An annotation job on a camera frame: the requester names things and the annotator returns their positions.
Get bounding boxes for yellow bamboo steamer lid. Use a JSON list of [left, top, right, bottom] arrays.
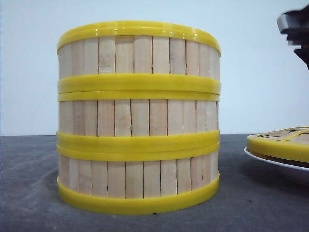
[[247, 126, 309, 163]]

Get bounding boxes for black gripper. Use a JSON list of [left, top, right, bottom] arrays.
[[277, 5, 309, 68]]

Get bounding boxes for white plate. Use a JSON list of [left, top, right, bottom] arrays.
[[244, 147, 309, 184]]

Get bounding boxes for bamboo steamer with three buns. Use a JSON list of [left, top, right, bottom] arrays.
[[57, 92, 219, 162]]

